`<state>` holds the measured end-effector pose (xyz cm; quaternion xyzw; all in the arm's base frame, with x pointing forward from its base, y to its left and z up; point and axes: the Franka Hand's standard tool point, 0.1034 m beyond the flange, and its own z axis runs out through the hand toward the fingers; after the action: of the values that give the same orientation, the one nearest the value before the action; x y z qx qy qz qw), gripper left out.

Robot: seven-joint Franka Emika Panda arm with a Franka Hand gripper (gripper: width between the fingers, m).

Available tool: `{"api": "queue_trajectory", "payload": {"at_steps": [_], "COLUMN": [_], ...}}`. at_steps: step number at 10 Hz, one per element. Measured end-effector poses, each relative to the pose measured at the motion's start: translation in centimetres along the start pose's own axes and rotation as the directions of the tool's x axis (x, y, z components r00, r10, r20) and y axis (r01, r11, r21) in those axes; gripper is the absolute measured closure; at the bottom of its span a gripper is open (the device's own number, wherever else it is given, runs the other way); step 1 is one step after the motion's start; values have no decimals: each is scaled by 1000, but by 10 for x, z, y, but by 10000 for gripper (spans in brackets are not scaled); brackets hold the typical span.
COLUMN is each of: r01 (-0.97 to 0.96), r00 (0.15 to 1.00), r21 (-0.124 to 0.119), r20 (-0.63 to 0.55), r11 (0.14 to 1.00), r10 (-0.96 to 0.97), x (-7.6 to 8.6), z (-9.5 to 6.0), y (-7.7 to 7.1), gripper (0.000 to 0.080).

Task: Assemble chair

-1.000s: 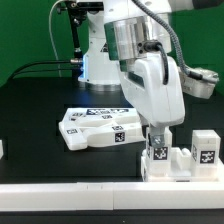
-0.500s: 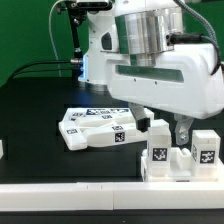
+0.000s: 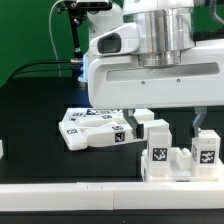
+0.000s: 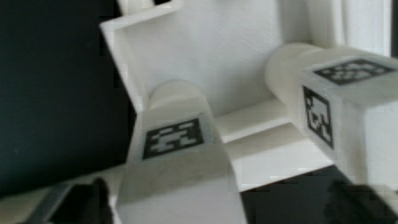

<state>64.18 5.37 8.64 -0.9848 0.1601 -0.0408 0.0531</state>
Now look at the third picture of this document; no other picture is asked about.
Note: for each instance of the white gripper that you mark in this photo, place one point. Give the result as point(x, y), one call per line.
point(121, 83)

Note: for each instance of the white chair seat part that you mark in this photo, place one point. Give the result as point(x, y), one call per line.
point(180, 169)

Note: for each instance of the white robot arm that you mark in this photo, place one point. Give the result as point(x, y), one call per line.
point(153, 61)

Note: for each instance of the white long chair side rear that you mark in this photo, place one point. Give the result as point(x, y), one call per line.
point(117, 117)

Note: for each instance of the white long chair side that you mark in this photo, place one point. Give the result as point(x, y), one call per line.
point(111, 134)
point(117, 117)

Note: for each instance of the white chair back panel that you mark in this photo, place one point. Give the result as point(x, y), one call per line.
point(74, 113)

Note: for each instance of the white long chair side front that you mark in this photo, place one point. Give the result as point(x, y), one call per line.
point(111, 134)

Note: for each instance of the white part at left edge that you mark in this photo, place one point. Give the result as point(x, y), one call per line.
point(1, 149)

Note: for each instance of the black camera stand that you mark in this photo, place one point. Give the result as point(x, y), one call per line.
point(77, 12)

